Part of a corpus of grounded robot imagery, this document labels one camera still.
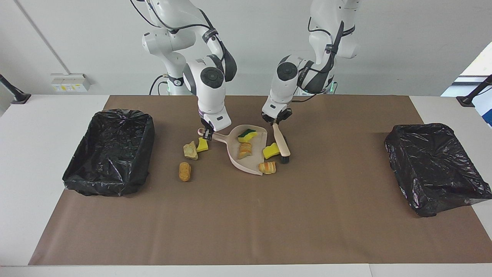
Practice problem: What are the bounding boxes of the beige rock-like bread chunk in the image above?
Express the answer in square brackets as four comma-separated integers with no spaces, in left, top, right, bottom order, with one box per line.
[183,141,199,160]

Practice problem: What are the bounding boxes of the large yellow-green sponge piece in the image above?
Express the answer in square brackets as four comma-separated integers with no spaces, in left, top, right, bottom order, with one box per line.
[237,129,257,143]

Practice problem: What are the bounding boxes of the beige hand brush black bristles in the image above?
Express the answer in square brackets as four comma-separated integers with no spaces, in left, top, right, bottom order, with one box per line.
[272,122,291,165]

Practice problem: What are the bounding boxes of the pale pink plastic dustpan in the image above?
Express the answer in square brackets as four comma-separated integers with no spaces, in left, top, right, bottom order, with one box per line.
[198,124,268,177]

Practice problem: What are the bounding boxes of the plain yellow sponge piece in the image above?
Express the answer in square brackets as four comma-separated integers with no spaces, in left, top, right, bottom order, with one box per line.
[263,142,281,160]

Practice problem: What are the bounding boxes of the brown fried croquette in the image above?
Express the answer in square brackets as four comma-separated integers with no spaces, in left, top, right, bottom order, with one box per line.
[178,162,192,182]

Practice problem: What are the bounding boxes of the bin lined with black bag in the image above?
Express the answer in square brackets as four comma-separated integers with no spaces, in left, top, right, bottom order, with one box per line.
[62,109,155,197]
[384,123,492,218]

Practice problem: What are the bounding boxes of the brown paper table mat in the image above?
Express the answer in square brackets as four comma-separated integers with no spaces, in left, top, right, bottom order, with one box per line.
[28,95,492,266]

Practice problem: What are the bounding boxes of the black clamp stand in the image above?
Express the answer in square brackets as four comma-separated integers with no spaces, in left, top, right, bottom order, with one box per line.
[456,74,492,107]
[0,74,32,105]

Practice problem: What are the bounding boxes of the bright window opening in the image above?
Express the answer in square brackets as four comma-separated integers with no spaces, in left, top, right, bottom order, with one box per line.
[441,42,492,97]

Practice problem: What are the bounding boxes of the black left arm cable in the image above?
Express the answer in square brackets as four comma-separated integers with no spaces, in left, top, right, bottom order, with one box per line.
[292,17,343,103]

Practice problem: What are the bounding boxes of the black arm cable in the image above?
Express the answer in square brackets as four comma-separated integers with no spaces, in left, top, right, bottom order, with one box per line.
[292,17,343,103]
[131,0,216,43]

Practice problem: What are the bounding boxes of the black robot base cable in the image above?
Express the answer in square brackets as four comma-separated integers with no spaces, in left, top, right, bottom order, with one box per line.
[149,75,168,95]

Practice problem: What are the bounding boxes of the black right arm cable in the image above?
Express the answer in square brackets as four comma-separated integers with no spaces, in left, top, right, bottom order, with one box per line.
[131,0,216,43]

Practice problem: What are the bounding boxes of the white wall socket strip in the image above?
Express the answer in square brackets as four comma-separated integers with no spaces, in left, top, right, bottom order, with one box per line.
[51,73,92,93]

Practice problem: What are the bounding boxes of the grey wall conduit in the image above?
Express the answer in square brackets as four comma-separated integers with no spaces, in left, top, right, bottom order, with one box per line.
[15,0,73,74]

